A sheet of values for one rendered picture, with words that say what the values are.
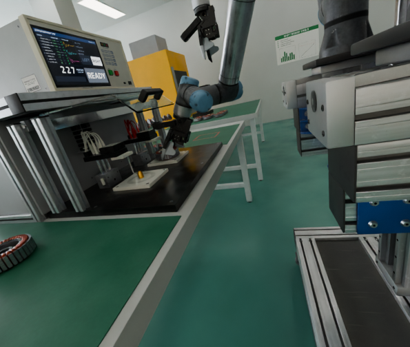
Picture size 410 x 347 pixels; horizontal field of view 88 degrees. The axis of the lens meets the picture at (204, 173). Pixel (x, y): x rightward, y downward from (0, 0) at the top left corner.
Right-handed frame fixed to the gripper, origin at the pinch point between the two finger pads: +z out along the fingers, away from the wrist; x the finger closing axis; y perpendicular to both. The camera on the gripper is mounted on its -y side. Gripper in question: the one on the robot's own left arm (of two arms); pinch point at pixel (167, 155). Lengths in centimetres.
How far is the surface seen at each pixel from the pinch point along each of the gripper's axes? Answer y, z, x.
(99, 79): -29.0, -24.9, -11.9
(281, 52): 37, -113, 507
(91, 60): -32.3, -30.5, -12.8
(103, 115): -19.5, -15.4, -20.7
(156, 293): 26, -7, -65
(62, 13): -342, -43, 282
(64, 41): -35, -35, -22
